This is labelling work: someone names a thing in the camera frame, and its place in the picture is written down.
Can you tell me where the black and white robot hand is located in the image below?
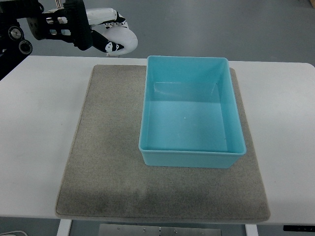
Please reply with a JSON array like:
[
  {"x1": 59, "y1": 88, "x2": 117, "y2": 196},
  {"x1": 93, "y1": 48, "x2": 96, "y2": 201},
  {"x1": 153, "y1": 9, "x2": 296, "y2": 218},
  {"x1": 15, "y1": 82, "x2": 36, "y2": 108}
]
[{"x1": 26, "y1": 0, "x2": 131, "y2": 54}]

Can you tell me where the white frog toy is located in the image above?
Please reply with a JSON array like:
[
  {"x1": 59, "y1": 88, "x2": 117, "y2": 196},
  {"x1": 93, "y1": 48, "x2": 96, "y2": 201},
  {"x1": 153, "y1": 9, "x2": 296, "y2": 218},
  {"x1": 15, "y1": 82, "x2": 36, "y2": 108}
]
[{"x1": 102, "y1": 27, "x2": 138, "y2": 56}]

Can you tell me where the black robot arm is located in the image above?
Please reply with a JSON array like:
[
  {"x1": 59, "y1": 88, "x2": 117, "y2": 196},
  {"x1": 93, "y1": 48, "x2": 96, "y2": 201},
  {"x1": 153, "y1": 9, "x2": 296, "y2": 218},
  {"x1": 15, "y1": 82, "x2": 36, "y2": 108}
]
[{"x1": 0, "y1": 0, "x2": 45, "y2": 79}]

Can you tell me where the blue plastic box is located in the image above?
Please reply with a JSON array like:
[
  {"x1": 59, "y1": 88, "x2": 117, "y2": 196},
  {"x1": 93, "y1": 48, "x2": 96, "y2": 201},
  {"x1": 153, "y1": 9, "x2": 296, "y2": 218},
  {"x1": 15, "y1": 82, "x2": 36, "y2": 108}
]
[{"x1": 139, "y1": 56, "x2": 247, "y2": 168}]

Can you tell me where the lower floor socket plate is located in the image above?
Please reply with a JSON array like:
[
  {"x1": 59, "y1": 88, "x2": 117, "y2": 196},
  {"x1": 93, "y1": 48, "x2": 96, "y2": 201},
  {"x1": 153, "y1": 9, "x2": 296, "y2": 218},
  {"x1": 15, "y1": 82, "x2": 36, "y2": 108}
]
[{"x1": 106, "y1": 54, "x2": 120, "y2": 58}]

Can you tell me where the grey felt mat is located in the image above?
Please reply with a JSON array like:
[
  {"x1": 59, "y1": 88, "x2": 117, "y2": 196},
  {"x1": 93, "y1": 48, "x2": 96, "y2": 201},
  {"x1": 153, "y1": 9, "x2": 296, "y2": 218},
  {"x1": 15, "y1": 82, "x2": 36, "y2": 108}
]
[{"x1": 56, "y1": 65, "x2": 270, "y2": 224}]

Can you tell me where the white table leg left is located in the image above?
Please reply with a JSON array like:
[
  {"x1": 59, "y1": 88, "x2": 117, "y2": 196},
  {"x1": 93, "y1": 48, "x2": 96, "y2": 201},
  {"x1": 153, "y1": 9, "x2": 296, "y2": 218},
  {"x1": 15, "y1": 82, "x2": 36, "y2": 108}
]
[{"x1": 57, "y1": 219, "x2": 72, "y2": 236}]

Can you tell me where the white table leg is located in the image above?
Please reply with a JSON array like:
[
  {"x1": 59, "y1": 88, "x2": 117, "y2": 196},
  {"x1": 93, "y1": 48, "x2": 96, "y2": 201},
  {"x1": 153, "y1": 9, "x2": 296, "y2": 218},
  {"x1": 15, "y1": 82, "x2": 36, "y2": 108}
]
[
  {"x1": 57, "y1": 219, "x2": 72, "y2": 236},
  {"x1": 245, "y1": 224, "x2": 259, "y2": 236}
]

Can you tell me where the white table leg right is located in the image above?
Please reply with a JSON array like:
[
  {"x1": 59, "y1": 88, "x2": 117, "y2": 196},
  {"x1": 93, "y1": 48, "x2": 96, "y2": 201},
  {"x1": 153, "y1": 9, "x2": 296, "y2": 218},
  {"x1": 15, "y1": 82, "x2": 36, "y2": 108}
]
[{"x1": 245, "y1": 224, "x2": 259, "y2": 236}]

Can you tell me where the black table control panel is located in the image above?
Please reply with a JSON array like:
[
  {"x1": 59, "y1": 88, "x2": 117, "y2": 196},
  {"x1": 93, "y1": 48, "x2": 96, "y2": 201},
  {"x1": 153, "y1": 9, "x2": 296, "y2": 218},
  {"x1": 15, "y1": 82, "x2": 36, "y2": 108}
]
[{"x1": 283, "y1": 225, "x2": 315, "y2": 233}]

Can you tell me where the metal bracket under table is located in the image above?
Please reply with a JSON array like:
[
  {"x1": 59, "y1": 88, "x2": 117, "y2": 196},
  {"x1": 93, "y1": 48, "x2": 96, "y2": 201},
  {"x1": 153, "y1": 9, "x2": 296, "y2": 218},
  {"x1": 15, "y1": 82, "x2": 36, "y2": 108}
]
[{"x1": 98, "y1": 224, "x2": 222, "y2": 236}]

